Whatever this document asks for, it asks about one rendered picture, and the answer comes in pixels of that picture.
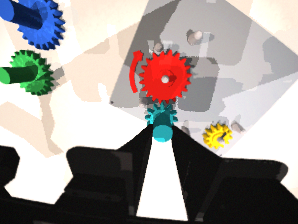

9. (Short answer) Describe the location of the red gear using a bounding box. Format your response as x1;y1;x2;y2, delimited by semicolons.
139;49;191;104

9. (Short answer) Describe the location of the grey board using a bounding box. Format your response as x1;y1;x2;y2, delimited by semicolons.
108;0;298;157

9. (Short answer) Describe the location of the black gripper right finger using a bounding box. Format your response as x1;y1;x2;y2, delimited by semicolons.
171;125;289;222

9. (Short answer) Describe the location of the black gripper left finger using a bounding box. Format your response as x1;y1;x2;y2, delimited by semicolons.
66;124;153;216

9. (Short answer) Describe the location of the cyan gear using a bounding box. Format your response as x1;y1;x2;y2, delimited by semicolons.
145;102;178;143

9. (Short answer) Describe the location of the red curved arrow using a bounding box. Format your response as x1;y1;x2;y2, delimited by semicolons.
129;50;143;93

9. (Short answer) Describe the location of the green gear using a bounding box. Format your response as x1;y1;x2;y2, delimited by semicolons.
0;49;55;96

